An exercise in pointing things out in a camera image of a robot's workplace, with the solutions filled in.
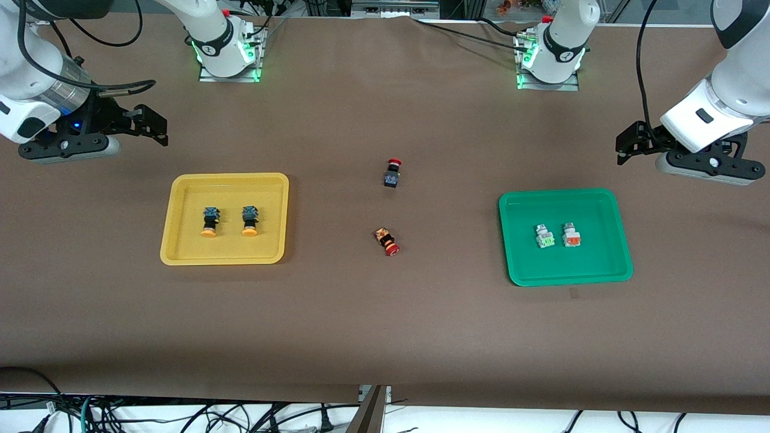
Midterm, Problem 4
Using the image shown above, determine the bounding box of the black looping floor cable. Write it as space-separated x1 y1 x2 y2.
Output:
0 366 68 425

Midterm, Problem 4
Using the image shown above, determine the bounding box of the red button orange body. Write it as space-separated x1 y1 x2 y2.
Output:
374 227 401 257

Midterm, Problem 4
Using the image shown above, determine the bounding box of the brown paper table cover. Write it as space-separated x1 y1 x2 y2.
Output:
0 12 770 416

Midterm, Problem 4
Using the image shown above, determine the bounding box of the metal table frame beam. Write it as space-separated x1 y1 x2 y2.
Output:
346 385 393 433

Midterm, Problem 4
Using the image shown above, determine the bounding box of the teal floor cable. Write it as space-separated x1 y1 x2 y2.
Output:
79 395 98 433

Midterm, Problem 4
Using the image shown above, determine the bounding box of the green plastic tray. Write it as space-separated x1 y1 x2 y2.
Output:
498 188 634 287

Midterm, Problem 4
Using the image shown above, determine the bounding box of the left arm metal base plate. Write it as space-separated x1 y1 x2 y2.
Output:
514 30 582 92

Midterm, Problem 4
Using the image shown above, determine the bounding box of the yellow plastic tray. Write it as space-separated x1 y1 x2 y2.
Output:
159 173 290 266

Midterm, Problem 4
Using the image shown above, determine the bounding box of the black floor cable with plug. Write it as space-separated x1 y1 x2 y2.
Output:
265 404 336 433

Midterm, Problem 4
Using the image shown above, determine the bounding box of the short black base cable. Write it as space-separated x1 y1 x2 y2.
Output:
478 17 530 35

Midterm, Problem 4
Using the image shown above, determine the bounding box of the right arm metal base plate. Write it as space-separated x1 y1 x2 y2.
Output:
198 18 269 84

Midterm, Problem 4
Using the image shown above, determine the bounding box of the long black base cable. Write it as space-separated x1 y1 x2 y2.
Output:
411 17 530 52

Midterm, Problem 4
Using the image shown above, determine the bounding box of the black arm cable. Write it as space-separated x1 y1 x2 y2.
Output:
635 0 660 131
17 0 157 97

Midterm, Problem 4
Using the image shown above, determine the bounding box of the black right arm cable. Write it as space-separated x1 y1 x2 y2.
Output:
17 0 157 97

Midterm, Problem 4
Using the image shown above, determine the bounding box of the silver aluminium frame rail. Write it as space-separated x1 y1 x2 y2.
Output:
351 0 441 19

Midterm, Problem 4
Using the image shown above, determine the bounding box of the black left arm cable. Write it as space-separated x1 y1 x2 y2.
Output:
635 0 660 131

